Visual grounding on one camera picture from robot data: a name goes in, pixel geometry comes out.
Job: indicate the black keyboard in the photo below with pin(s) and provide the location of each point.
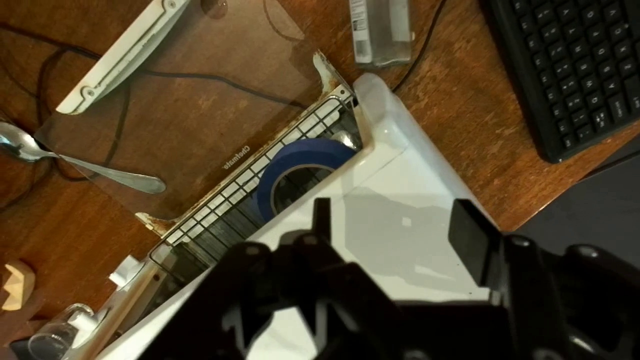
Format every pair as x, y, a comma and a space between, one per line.
581, 66

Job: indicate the white toaster oven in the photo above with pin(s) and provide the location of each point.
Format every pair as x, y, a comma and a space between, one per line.
400, 193

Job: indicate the metal spoon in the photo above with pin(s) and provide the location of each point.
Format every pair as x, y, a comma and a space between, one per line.
100, 173

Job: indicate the small clear glass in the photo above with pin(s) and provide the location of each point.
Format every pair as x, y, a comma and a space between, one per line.
51, 337

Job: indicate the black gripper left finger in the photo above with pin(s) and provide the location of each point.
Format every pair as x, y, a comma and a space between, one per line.
323, 219

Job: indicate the clear glass shaker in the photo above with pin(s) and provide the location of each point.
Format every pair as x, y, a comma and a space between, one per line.
381, 31

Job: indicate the blue tape roll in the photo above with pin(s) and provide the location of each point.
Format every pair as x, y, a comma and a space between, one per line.
300, 155

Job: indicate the small tan wooden piece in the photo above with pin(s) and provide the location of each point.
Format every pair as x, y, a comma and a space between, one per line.
16, 282

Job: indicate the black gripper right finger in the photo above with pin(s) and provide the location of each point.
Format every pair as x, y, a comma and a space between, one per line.
475, 241

